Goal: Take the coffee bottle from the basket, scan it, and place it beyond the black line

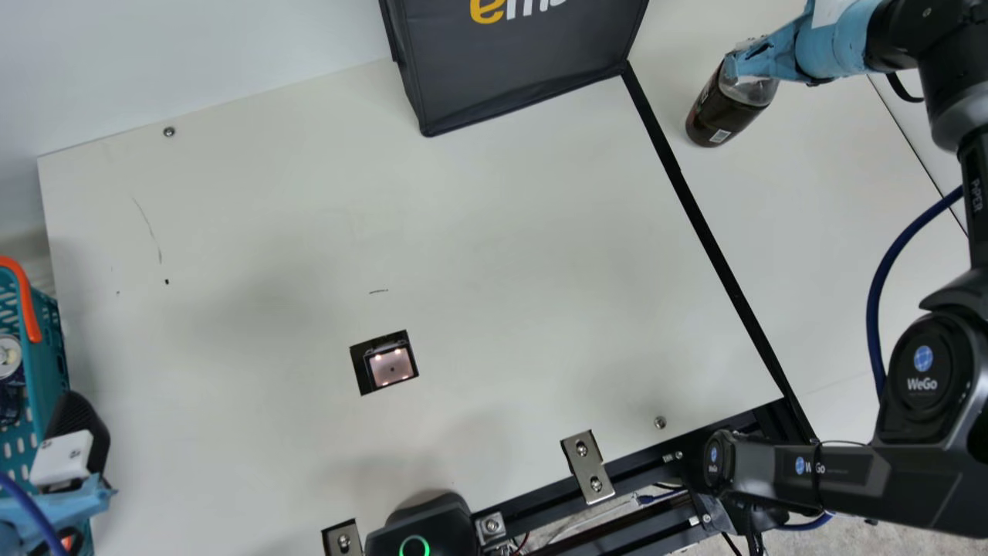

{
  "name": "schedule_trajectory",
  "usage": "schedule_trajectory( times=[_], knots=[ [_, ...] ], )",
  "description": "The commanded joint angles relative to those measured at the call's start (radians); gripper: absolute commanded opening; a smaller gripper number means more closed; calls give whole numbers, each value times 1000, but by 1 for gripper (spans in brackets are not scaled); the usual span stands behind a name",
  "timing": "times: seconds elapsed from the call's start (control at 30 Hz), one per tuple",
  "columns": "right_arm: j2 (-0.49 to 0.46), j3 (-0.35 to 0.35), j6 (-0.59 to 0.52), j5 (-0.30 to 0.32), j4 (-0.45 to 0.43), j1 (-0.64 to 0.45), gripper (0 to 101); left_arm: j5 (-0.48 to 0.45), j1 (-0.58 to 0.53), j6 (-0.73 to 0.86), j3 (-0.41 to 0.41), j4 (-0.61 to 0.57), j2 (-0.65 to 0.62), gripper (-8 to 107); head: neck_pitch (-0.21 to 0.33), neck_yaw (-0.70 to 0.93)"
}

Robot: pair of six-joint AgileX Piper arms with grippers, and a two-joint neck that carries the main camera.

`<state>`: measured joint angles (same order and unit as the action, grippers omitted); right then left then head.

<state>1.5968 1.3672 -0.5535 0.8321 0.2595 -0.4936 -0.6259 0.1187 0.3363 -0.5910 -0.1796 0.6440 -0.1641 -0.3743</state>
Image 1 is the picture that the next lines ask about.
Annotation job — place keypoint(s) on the teal shopping basket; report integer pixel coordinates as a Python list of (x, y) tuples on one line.
[(35, 363)]

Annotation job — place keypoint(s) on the small square scanner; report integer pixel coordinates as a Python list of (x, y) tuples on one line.
[(387, 364)]

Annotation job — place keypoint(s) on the black strip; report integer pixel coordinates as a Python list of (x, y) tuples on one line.
[(695, 208)]

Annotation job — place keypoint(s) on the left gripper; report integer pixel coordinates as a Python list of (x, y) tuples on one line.
[(54, 513)]

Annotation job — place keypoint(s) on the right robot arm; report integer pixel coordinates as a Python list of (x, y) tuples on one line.
[(926, 463)]

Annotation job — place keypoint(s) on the black device with green light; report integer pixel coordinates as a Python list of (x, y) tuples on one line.
[(421, 529)]

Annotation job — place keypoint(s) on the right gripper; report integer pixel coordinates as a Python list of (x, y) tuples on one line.
[(830, 50)]

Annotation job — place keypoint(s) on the dark coffee bottle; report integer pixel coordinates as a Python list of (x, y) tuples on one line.
[(722, 116)]

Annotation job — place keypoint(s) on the patterned can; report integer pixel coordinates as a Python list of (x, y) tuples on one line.
[(8, 357)]

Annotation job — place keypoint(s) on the dark grey bag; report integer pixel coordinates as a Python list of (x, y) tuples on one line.
[(509, 69)]

